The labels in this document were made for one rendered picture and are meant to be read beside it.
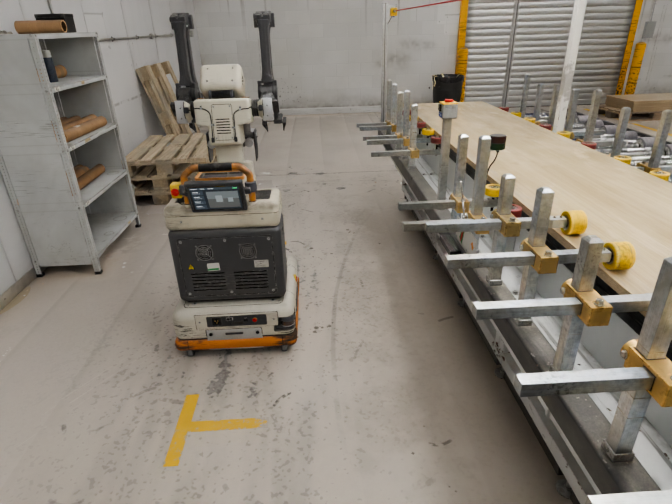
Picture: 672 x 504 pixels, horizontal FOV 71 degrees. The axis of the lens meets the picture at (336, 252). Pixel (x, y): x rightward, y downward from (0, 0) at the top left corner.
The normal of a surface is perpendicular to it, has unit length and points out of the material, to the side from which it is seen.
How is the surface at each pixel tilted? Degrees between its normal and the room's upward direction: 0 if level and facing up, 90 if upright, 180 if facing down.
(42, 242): 90
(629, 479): 0
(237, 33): 90
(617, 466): 0
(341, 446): 0
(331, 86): 90
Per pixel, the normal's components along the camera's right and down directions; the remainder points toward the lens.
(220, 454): -0.03, -0.90
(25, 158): 0.05, 0.44
